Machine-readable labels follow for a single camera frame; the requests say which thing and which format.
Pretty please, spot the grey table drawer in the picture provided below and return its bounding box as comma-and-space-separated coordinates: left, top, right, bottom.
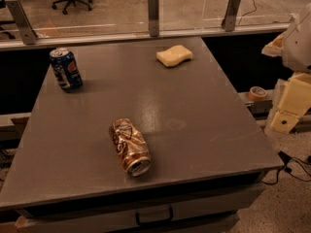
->
16, 183, 264, 233

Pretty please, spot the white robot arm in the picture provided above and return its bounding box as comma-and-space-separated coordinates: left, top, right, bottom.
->
261, 4, 311, 133

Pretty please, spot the black floor cable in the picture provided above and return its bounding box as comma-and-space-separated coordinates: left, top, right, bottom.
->
260, 150, 311, 186

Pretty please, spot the left metal bracket post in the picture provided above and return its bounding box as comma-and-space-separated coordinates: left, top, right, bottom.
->
6, 0, 38, 45

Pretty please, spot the right metal bracket post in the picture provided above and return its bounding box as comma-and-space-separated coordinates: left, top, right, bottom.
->
222, 0, 241, 32

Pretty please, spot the orange tape roll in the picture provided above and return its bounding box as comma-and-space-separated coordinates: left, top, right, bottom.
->
249, 86, 267, 101

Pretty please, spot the blue Pepsi can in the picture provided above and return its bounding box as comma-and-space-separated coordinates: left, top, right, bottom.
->
50, 48, 83, 92

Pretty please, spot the crushed orange soda can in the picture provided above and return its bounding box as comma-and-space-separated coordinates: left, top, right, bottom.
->
109, 118, 151, 177

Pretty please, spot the yellow sponge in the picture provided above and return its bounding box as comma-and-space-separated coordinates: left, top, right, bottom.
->
156, 45, 193, 68

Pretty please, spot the metal railing bar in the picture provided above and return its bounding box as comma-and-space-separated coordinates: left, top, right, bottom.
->
0, 23, 290, 51

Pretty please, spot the black drawer handle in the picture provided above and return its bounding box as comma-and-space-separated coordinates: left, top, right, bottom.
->
135, 206, 174, 227

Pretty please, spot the middle metal bracket post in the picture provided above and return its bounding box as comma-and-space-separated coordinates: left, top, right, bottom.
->
148, 0, 159, 37

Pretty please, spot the metal bracket post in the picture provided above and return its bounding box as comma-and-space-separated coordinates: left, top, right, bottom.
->
148, 0, 159, 37
6, 0, 38, 45
222, 0, 241, 32

